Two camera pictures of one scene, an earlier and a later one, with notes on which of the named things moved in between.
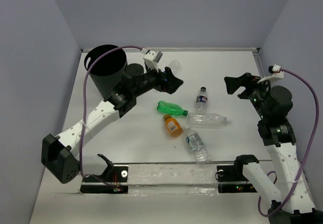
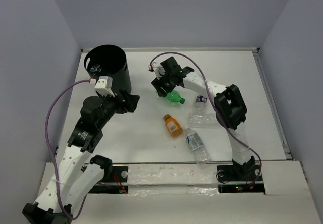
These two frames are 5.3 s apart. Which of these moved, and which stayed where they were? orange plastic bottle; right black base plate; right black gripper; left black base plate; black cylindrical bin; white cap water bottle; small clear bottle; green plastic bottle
Moved: right black gripper; green plastic bottle; small clear bottle
Stayed: orange plastic bottle; left black base plate; white cap water bottle; right black base plate; black cylindrical bin
